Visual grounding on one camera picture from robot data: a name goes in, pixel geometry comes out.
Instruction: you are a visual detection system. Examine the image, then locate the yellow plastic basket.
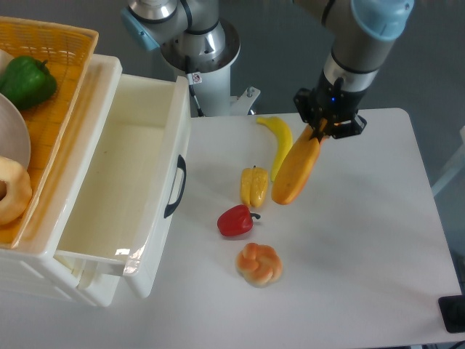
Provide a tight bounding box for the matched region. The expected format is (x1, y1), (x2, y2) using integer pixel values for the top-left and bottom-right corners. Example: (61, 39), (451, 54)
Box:
(1, 16), (99, 249)

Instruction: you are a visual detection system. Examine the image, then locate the black device at table edge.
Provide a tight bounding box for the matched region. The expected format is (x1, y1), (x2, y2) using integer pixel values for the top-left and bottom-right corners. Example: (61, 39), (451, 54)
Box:
(438, 295), (465, 333)

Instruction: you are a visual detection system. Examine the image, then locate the pale food in basket corner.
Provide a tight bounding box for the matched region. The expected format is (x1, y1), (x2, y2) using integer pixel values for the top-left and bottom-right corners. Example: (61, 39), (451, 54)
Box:
(0, 49), (14, 75)

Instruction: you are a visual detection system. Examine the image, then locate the red bell pepper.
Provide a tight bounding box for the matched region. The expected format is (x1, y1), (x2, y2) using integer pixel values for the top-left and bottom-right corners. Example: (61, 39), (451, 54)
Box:
(217, 204), (261, 237)

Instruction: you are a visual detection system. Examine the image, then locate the yellow banana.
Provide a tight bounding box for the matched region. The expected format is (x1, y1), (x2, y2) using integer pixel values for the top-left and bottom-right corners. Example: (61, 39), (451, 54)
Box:
(256, 116), (294, 182)

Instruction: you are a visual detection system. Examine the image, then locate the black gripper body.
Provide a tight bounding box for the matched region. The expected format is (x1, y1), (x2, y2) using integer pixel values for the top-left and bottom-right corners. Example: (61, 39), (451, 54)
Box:
(294, 74), (367, 139)

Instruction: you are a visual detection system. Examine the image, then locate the round knotted bread roll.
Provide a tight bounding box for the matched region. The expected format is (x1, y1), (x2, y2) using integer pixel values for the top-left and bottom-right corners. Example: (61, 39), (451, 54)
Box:
(235, 243), (283, 287)

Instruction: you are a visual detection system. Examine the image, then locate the green bell pepper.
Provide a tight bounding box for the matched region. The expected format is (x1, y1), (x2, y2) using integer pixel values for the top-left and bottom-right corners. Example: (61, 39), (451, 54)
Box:
(1, 55), (57, 111)

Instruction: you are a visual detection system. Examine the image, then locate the beige plate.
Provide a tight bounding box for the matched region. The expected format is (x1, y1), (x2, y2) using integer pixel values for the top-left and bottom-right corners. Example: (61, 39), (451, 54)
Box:
(0, 95), (31, 169)

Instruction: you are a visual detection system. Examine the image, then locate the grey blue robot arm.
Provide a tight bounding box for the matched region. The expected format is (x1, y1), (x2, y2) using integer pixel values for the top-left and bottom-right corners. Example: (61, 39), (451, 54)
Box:
(121, 1), (414, 139)

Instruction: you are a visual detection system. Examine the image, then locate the ring doughnut bread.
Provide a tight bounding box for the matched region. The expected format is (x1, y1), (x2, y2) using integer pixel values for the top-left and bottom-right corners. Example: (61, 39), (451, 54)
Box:
(1, 156), (32, 225)

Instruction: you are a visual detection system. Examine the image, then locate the long orange bread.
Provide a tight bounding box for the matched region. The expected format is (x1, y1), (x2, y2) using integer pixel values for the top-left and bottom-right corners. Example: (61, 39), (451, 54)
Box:
(271, 126), (321, 205)

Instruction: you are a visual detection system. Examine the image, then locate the yellow bell pepper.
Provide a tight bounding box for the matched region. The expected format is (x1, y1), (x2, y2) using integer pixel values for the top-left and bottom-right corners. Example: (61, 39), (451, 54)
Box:
(240, 167), (268, 208)

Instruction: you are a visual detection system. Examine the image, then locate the upper white drawer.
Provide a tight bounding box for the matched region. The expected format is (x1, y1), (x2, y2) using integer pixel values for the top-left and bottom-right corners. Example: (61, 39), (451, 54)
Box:
(59, 75), (190, 307)

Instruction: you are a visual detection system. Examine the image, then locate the black drawer handle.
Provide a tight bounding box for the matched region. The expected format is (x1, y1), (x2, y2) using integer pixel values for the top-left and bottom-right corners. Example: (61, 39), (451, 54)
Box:
(163, 155), (187, 219)

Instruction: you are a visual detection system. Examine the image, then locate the white drawer cabinet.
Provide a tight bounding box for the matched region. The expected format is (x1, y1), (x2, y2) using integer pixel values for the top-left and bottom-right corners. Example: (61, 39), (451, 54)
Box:
(1, 55), (122, 305)

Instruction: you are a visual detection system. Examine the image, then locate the black cable on pedestal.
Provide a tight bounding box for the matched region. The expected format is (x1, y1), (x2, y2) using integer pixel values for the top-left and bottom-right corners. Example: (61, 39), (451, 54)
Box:
(185, 54), (206, 118)

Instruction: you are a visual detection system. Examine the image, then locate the white object at right edge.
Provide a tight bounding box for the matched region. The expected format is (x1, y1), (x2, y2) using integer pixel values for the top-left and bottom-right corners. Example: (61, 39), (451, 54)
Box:
(432, 127), (464, 196)

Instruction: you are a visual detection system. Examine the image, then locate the white bracket with bolt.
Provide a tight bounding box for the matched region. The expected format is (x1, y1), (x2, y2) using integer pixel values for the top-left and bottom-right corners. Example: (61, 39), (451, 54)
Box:
(230, 86), (261, 116)

